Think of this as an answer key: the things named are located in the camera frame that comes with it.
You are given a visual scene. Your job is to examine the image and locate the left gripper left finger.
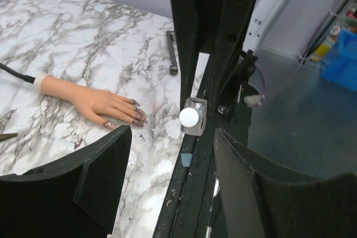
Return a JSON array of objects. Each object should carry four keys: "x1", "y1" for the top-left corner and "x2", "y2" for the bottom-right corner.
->
[{"x1": 1, "y1": 125, "x2": 132, "y2": 237}]

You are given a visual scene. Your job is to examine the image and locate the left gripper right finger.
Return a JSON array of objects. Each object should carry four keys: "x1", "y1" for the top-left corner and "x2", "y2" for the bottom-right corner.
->
[{"x1": 214, "y1": 129, "x2": 356, "y2": 237}]

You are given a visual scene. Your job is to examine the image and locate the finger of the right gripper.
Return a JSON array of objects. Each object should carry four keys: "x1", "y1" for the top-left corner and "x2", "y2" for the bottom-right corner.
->
[
  {"x1": 170, "y1": 0, "x2": 211, "y2": 98},
  {"x1": 209, "y1": 0, "x2": 255, "y2": 110}
]

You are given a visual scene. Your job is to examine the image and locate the clear nail polish bottle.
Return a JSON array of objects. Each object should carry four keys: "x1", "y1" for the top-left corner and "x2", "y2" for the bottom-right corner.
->
[{"x1": 179, "y1": 97, "x2": 208, "y2": 137}]

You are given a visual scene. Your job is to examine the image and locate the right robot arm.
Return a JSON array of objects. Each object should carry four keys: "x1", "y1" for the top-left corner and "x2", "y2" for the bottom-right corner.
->
[{"x1": 170, "y1": 0, "x2": 307, "y2": 109}]

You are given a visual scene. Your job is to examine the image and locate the mannequin practice hand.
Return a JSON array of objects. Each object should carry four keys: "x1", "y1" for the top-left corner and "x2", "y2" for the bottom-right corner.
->
[{"x1": 33, "y1": 74, "x2": 147, "y2": 130}]

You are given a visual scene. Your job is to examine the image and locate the black flexible hand stand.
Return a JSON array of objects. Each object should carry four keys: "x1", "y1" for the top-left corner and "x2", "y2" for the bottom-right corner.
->
[{"x1": 0, "y1": 63, "x2": 35, "y2": 84}]

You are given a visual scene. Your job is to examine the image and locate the blue plastic bin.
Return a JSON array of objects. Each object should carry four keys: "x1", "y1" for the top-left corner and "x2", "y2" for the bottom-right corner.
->
[{"x1": 321, "y1": 30, "x2": 356, "y2": 93}]

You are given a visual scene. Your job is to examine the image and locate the black mounting rail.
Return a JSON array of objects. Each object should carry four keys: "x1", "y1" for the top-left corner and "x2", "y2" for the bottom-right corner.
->
[{"x1": 153, "y1": 51, "x2": 257, "y2": 237}]

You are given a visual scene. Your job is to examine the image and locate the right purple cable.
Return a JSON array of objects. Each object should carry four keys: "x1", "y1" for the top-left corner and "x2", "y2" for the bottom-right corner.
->
[{"x1": 244, "y1": 64, "x2": 269, "y2": 108}]

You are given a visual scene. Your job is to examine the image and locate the dark metal bracket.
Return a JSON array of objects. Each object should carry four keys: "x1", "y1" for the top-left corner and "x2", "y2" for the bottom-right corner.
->
[{"x1": 166, "y1": 31, "x2": 179, "y2": 75}]

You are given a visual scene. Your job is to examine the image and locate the yellow handled pliers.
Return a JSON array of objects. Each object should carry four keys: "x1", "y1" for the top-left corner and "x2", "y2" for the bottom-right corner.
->
[{"x1": 0, "y1": 133, "x2": 18, "y2": 142}]

